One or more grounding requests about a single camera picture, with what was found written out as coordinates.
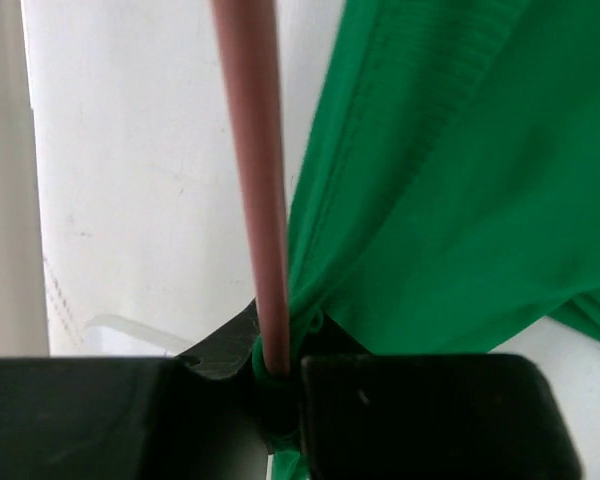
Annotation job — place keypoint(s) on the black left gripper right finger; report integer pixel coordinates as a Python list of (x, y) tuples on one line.
[(481, 416)]

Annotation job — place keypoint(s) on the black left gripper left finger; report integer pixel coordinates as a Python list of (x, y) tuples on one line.
[(183, 417)]

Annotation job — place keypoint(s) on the green t-shirt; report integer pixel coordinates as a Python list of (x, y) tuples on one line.
[(449, 201)]

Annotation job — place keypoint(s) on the pink wire hanger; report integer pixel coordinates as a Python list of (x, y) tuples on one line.
[(247, 41)]

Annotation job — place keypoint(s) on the white metal clothes rack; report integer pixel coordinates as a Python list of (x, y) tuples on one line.
[(113, 335)]

